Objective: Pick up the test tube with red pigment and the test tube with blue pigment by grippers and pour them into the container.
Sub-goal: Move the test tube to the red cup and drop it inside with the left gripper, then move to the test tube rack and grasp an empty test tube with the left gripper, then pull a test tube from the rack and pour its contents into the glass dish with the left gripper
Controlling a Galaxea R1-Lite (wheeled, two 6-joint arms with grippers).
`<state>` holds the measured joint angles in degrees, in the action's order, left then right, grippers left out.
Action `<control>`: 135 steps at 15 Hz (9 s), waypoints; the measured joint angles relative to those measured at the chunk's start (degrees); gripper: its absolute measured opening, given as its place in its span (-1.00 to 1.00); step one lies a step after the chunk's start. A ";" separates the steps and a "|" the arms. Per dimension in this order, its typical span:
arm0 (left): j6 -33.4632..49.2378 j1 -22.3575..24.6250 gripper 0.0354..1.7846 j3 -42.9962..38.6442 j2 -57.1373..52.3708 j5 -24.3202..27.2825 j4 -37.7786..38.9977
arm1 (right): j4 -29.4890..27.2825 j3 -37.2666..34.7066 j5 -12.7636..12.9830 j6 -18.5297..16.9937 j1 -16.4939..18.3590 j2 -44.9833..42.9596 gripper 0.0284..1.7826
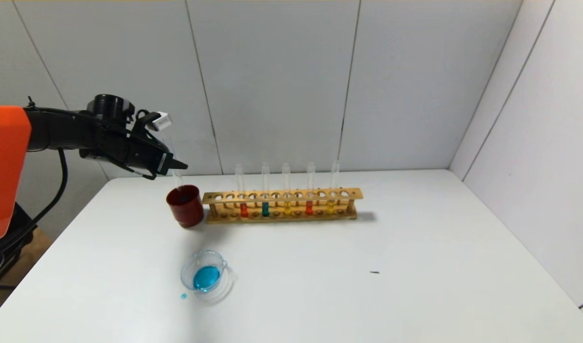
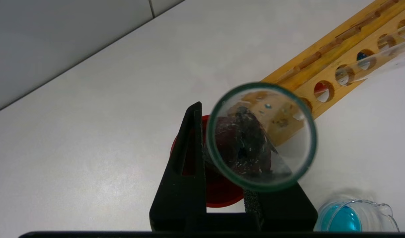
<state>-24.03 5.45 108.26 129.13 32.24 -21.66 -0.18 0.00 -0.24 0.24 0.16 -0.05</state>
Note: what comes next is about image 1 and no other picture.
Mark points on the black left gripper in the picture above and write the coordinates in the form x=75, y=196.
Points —
x=163, y=163

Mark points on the blue pigment test tube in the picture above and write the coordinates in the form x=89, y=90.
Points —
x=178, y=180
x=265, y=209

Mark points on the red pigment test tube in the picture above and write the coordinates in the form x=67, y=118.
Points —
x=309, y=208
x=244, y=210

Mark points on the black and orange left arm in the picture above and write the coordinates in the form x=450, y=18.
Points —
x=5, y=166

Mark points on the wooden test tube rack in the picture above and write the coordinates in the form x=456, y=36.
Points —
x=253, y=201

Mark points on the yellow pigment test tube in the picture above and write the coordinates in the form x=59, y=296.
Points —
x=330, y=206
x=286, y=208

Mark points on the dark red cup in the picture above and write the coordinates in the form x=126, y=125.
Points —
x=185, y=212

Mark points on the blue liquid pool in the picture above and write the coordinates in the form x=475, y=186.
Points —
x=206, y=278

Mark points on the clear glass beaker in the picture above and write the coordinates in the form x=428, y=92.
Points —
x=225, y=286

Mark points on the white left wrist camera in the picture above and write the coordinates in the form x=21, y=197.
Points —
x=160, y=121

